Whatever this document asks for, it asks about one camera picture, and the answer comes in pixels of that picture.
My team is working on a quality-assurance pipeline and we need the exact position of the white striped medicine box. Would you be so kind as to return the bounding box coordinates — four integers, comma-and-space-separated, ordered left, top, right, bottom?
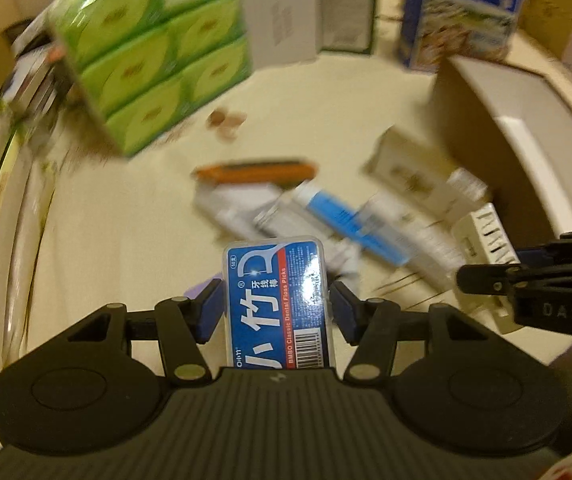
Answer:
359, 192, 464, 292

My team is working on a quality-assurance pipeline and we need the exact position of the dark green labelled box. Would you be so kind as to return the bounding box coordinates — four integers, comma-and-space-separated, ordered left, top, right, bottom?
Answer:
321, 0, 377, 55

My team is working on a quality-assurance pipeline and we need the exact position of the small purple box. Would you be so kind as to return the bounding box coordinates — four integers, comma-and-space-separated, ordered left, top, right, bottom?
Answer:
184, 273, 223, 299

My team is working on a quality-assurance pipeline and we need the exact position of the blue white ointment tube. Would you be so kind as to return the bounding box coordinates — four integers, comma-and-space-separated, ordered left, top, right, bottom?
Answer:
292, 181, 409, 266

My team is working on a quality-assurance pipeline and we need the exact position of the gold slim carton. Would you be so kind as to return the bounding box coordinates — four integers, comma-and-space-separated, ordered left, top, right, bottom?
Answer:
367, 127, 492, 224

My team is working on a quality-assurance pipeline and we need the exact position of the blue dental floss pick box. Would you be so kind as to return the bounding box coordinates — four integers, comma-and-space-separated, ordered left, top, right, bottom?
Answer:
223, 236, 335, 370

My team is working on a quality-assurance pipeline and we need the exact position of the blue milk carton box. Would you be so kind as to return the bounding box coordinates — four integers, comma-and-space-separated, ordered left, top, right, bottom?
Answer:
397, 0, 524, 73

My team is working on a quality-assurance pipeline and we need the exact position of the orange utility knife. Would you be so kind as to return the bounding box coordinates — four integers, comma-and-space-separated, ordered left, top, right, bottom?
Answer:
193, 159, 317, 185

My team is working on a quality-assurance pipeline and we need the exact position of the white cardboard box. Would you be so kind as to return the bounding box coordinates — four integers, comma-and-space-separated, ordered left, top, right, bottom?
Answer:
243, 0, 321, 70

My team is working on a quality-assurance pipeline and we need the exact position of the brown open storage box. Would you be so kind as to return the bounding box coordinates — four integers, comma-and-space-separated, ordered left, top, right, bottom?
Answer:
428, 55, 572, 247

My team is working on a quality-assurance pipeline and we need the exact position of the toothbrush heads blister pack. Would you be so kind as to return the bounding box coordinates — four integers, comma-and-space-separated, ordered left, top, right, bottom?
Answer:
194, 182, 311, 242

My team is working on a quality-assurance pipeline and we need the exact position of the green tissue pack bundle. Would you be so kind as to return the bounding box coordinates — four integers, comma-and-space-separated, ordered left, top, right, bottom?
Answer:
47, 0, 252, 156

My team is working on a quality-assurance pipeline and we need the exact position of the white wifi plug adapter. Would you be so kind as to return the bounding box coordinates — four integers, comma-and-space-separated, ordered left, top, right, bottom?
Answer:
452, 203, 521, 335

